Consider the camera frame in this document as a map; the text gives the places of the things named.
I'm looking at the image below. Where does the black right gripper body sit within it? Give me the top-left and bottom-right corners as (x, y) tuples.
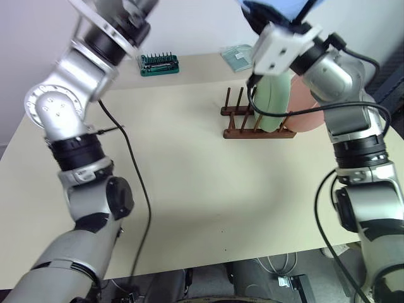
(242, 8), (313, 37)

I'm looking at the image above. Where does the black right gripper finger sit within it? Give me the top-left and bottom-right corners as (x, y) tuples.
(292, 0), (314, 25)

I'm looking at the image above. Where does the blue plate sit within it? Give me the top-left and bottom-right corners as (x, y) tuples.
(237, 0), (312, 25)

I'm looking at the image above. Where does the green plate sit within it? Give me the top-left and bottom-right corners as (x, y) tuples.
(253, 71), (291, 133)

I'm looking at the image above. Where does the red plate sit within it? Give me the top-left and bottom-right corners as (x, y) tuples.
(285, 75), (326, 133)

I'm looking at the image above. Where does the wooden dish rack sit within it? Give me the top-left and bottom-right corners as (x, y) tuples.
(220, 86), (297, 140)

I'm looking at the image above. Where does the clear plastic box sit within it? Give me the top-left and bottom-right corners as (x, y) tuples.
(220, 44), (255, 74)

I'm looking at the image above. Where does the green screwdriver bit set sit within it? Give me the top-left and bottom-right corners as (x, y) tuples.
(136, 52), (181, 77)

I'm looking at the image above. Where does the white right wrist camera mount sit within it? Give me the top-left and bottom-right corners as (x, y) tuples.
(251, 22), (323, 76)

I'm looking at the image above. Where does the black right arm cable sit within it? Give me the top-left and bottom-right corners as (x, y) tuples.
(247, 32), (392, 303)

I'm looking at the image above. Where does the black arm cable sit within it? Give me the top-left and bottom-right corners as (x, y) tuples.
(98, 100), (153, 278)
(247, 32), (392, 303)

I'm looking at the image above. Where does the black cable tie tail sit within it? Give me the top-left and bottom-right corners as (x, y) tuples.
(94, 125), (126, 136)

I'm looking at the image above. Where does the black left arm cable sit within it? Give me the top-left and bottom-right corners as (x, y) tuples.
(98, 100), (153, 278)

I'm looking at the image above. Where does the white cable loop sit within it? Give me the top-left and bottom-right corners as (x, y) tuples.
(257, 252), (299, 275)

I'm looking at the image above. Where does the grey cylindrical post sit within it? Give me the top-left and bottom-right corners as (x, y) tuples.
(225, 258), (269, 299)

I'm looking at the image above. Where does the black metal bracket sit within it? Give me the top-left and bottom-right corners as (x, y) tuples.
(277, 273), (313, 303)

